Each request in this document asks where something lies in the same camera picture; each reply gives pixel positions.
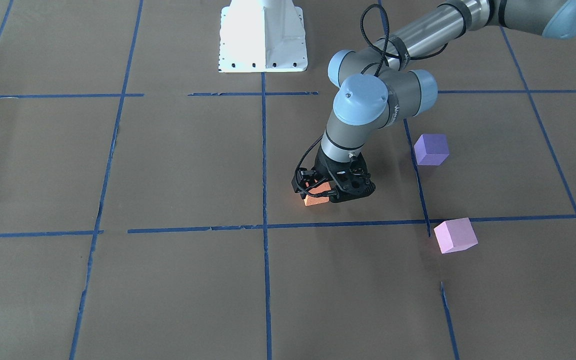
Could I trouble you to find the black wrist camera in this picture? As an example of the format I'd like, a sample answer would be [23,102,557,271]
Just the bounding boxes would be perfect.
[291,167,318,194]

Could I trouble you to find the orange foam cube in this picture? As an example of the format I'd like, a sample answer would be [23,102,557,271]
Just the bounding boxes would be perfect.
[303,194,329,207]

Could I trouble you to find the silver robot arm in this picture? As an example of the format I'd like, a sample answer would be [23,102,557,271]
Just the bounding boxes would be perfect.
[292,0,576,203]

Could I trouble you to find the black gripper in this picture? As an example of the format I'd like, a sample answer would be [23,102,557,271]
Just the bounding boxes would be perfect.
[315,148,377,203]

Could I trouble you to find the purple foam cube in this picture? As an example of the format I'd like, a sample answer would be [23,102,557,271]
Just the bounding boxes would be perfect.
[414,133,450,166]

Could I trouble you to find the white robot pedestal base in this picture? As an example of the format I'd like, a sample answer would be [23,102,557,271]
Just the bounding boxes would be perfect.
[218,0,309,73]

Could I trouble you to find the pink foam cube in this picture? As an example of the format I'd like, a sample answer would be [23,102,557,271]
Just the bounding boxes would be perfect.
[433,218,479,255]

